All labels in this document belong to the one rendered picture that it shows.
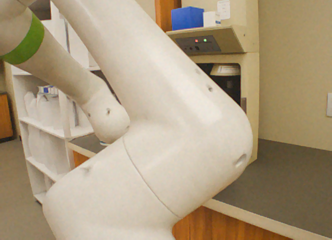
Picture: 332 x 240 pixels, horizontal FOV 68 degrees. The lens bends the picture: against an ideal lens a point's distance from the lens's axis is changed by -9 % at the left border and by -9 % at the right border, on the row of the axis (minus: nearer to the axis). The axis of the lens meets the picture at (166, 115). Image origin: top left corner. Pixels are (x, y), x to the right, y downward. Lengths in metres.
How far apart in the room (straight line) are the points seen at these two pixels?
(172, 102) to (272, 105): 1.25
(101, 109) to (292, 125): 1.05
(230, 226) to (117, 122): 0.53
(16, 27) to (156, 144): 0.35
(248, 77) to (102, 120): 0.61
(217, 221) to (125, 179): 0.73
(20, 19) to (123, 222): 0.39
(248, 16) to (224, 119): 0.83
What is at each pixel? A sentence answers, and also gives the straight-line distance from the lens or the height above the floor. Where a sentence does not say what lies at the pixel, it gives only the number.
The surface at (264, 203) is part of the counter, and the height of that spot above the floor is 0.94.
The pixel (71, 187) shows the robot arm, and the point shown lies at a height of 1.27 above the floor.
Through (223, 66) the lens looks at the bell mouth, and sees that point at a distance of 1.16.
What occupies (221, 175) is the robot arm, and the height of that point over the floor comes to 1.28.
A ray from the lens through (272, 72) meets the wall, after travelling 1.50.
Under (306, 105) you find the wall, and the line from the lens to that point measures 1.46.
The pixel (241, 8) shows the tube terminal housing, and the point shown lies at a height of 1.58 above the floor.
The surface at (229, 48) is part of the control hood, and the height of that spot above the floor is 1.43.
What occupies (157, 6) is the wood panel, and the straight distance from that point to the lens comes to 1.24.
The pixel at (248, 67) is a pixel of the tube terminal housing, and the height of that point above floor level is 1.35.
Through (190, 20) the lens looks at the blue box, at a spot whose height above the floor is 1.54.
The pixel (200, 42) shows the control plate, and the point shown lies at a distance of 1.11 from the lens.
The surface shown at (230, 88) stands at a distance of 1.21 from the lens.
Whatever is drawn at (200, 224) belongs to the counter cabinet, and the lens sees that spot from 1.06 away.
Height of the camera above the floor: 1.41
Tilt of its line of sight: 12 degrees down
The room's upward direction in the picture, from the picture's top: 3 degrees counter-clockwise
